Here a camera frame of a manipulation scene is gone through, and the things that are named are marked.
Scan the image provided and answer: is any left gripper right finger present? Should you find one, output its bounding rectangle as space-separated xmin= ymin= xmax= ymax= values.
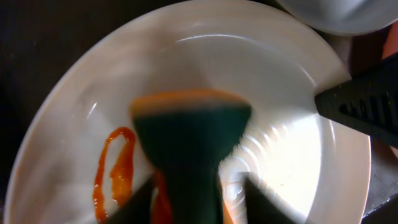
xmin=244 ymin=177 xmax=295 ymax=224

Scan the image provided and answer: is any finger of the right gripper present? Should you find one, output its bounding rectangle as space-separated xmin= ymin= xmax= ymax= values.
xmin=315 ymin=54 xmax=397 ymax=148

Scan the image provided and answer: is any green and orange sponge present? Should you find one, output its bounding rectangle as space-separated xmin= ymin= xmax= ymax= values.
xmin=131 ymin=90 xmax=252 ymax=223

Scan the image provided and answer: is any pale green top plate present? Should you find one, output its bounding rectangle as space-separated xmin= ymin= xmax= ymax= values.
xmin=278 ymin=0 xmax=397 ymax=36

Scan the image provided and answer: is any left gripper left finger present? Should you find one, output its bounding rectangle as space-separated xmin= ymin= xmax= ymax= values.
xmin=105 ymin=177 xmax=155 ymax=224

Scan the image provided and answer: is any white plate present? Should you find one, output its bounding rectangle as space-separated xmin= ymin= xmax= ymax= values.
xmin=4 ymin=1 xmax=371 ymax=223

